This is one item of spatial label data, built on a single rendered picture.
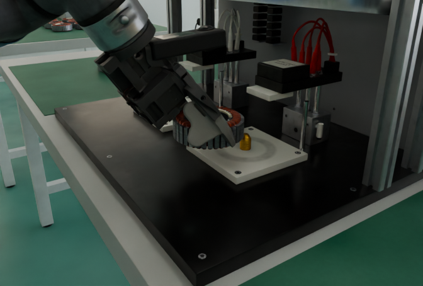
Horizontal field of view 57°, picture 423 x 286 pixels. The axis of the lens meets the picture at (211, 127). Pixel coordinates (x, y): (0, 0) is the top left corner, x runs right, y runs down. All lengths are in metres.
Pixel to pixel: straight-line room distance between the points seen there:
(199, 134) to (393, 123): 0.26
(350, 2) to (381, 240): 0.32
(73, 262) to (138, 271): 1.24
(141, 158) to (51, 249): 1.17
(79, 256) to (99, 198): 1.12
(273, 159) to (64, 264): 1.22
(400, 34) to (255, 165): 0.27
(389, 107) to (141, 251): 0.37
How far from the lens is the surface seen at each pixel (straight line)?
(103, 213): 0.58
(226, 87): 0.90
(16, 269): 1.76
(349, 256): 0.51
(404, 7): 0.55
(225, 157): 0.63
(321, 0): 0.64
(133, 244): 0.51
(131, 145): 0.72
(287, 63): 0.67
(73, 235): 1.85
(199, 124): 0.53
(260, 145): 0.68
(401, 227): 0.59
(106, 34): 0.48
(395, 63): 0.55
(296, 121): 0.74
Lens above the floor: 1.06
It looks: 22 degrees down
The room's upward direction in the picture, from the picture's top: straight up
